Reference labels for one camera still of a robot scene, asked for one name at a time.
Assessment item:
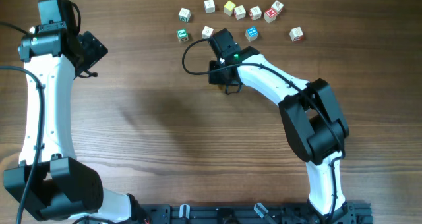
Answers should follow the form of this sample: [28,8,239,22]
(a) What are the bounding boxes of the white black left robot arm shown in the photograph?
[3,0,150,223]

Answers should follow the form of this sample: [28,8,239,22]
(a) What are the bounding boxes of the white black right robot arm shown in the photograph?
[208,29,349,223]

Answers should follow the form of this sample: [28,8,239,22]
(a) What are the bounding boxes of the blue top wooden block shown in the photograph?
[245,27,258,42]

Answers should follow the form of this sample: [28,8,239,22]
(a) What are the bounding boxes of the red letter M block left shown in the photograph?
[201,26,214,39]

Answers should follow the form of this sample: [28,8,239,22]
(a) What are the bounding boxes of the green ball picture block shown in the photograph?
[176,28,189,42]

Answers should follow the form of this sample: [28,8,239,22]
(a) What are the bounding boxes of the red side picture block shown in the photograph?
[233,5,246,20]

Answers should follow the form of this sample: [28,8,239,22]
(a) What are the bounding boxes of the red edge picture block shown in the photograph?
[249,6,262,21]

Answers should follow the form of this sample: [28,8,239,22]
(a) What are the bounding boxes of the yellow top wooden block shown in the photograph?
[224,1,236,16]

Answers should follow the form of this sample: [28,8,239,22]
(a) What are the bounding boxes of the red top M block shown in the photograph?
[264,8,277,23]

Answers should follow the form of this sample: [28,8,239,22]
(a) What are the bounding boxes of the plain wooden block left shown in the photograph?
[204,0,216,14]

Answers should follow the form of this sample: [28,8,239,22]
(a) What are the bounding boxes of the green letter A block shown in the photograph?
[178,8,191,22]

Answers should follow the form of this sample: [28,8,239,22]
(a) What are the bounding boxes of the red letter Y block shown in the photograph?
[289,27,304,42]

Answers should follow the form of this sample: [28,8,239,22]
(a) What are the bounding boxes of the red number block far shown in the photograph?
[271,0,284,14]

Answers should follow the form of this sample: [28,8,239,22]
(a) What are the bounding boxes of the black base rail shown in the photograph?
[142,202,374,224]

